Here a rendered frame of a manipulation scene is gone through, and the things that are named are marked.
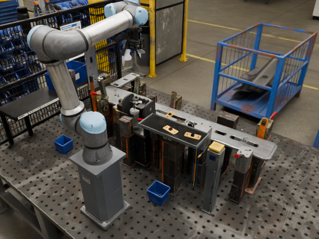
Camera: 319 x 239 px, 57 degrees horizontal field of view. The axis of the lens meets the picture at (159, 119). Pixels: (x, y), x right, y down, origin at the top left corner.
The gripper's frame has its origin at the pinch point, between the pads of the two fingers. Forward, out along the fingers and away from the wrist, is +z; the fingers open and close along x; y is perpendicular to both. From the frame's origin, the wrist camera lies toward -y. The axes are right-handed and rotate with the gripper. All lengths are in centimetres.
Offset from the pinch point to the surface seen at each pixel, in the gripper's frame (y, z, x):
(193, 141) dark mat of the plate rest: 49, 28, -12
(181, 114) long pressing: 17, 44, 29
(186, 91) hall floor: -92, 144, 234
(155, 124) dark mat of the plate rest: 23.6, 28.0, -10.0
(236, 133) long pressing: 57, 44, 30
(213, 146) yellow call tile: 59, 28, -10
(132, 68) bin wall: -199, 133, 237
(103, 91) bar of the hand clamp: -34.7, 32.3, 8.9
